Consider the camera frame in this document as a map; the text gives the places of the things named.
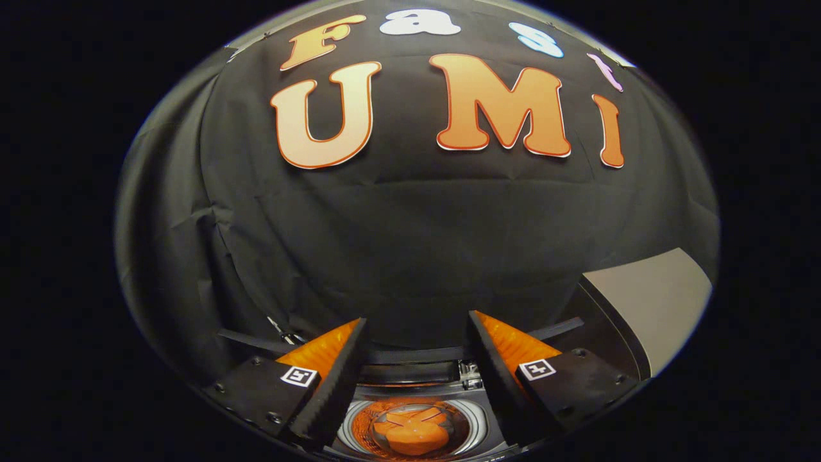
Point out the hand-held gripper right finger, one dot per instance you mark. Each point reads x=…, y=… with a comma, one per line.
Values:
x=500, y=385

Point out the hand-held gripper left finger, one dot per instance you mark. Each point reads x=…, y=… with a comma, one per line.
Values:
x=337, y=391

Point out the dark washing machine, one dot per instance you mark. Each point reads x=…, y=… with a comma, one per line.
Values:
x=410, y=373

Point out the yellow polo shirt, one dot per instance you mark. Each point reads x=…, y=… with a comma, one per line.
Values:
x=410, y=436

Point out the black backdrop cloth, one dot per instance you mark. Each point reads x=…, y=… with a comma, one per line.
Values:
x=410, y=244

